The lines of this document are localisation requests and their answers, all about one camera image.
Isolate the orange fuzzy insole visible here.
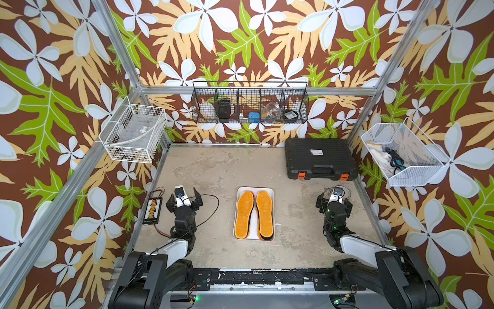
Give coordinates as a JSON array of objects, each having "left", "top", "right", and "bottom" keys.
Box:
[
  {"left": 234, "top": 191, "right": 254, "bottom": 239},
  {"left": 256, "top": 191, "right": 274, "bottom": 240}
]

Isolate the black insole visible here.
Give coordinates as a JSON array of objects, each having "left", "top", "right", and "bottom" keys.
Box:
[{"left": 256, "top": 209, "right": 274, "bottom": 242}]

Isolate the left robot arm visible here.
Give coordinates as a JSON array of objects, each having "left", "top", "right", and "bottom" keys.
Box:
[{"left": 108, "top": 187, "right": 203, "bottom": 308}]

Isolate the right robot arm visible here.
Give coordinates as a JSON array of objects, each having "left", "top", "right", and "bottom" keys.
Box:
[{"left": 316, "top": 187, "right": 444, "bottom": 308}]

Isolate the black box with yellow parts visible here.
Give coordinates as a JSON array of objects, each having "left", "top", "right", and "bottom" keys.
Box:
[{"left": 143, "top": 198, "right": 163, "bottom": 225}]

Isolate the white plastic storage tray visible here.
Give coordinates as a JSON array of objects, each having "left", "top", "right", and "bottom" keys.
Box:
[{"left": 233, "top": 187, "right": 275, "bottom": 241}]

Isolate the blue small box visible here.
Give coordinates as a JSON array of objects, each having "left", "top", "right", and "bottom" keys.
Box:
[{"left": 248, "top": 112, "right": 261, "bottom": 124}]

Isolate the black plastic tool case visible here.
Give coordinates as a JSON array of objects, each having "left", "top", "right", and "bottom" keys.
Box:
[{"left": 284, "top": 138, "right": 358, "bottom": 182}]

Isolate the white cloth in basket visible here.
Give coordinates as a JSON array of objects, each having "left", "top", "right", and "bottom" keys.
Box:
[{"left": 366, "top": 143, "right": 394, "bottom": 177}]

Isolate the blue black tool in basket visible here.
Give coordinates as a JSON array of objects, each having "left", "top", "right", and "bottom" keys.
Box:
[{"left": 385, "top": 148, "right": 406, "bottom": 173}]

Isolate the black device in basket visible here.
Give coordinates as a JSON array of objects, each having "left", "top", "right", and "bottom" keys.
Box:
[{"left": 217, "top": 99, "right": 232, "bottom": 122}]

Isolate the black round tin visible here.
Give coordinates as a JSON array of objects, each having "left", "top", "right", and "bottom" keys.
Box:
[{"left": 283, "top": 110, "right": 298, "bottom": 122}]

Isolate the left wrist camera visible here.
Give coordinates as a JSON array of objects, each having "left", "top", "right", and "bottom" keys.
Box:
[{"left": 174, "top": 185, "right": 191, "bottom": 207}]

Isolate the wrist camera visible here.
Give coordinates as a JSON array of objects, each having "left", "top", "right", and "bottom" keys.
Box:
[
  {"left": 329, "top": 187, "right": 346, "bottom": 203},
  {"left": 174, "top": 185, "right": 191, "bottom": 207}
]

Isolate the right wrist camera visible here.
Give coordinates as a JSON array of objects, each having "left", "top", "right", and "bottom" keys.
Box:
[{"left": 329, "top": 187, "right": 346, "bottom": 203}]

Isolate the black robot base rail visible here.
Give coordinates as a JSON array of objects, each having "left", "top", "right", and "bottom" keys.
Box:
[{"left": 188, "top": 266, "right": 340, "bottom": 292}]

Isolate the white wire basket right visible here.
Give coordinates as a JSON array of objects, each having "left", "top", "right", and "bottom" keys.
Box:
[{"left": 361, "top": 117, "right": 448, "bottom": 187}]

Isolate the white wire basket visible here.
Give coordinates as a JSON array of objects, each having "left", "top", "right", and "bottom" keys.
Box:
[
  {"left": 99, "top": 98, "right": 167, "bottom": 164},
  {"left": 361, "top": 117, "right": 448, "bottom": 187}
]

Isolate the white wire basket left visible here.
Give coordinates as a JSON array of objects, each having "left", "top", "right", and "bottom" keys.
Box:
[{"left": 99, "top": 98, "right": 167, "bottom": 164}]

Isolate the black wire basket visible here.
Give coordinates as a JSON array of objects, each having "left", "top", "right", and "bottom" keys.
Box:
[{"left": 191, "top": 81, "right": 309, "bottom": 124}]

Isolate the aluminium frame back bar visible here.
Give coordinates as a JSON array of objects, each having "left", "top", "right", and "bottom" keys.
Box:
[{"left": 141, "top": 86, "right": 378, "bottom": 97}]

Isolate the aluminium frame post right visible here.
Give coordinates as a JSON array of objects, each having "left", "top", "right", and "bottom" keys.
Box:
[{"left": 347, "top": 0, "right": 440, "bottom": 144}]

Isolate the aluminium frame post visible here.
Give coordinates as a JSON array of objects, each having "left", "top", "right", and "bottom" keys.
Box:
[
  {"left": 347, "top": 0, "right": 440, "bottom": 144},
  {"left": 92, "top": 0, "right": 142, "bottom": 92}
]

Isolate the aluminium frame post left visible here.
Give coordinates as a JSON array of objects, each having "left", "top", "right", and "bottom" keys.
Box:
[{"left": 92, "top": 0, "right": 142, "bottom": 92}]

